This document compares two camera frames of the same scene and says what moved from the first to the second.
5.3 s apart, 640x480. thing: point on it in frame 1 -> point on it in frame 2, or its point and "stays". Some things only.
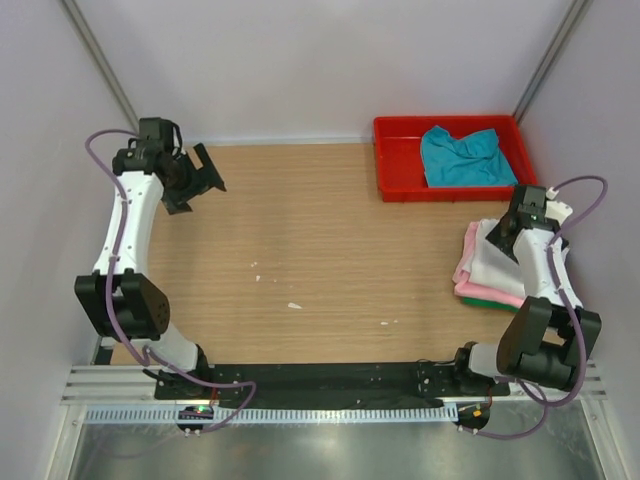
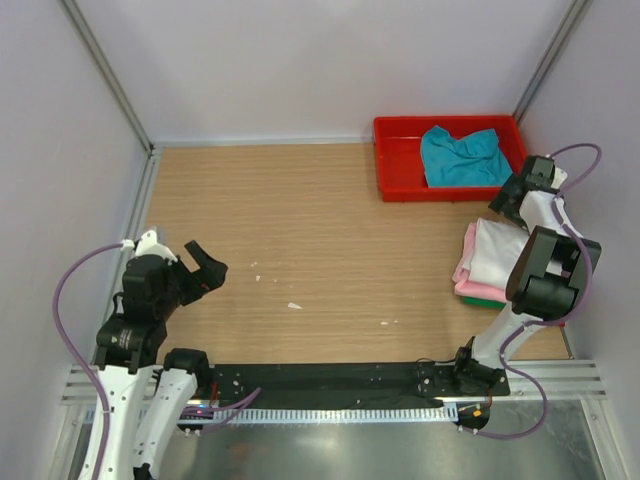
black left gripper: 172,198 -> 198,288
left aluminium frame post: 79,17 stays
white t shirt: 490,267 stays
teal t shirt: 474,160 stays
